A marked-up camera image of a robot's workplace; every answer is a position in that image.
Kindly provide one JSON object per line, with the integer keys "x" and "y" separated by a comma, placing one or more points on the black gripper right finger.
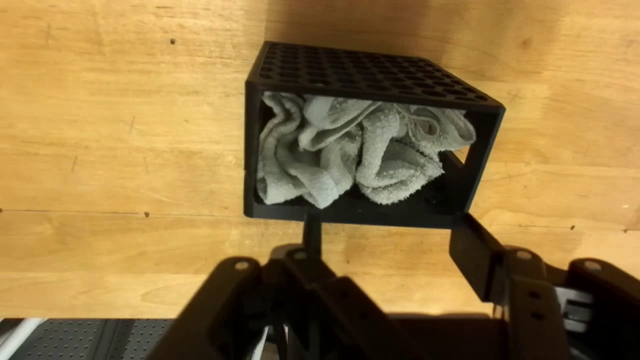
{"x": 587, "y": 310}

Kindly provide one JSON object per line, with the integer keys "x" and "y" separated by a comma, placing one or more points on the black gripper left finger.
{"x": 315, "y": 312}

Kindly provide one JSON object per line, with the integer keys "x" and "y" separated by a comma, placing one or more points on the white towel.
{"x": 322, "y": 147}

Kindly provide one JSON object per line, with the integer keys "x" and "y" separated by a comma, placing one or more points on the black perforated plastic basket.
{"x": 302, "y": 68}

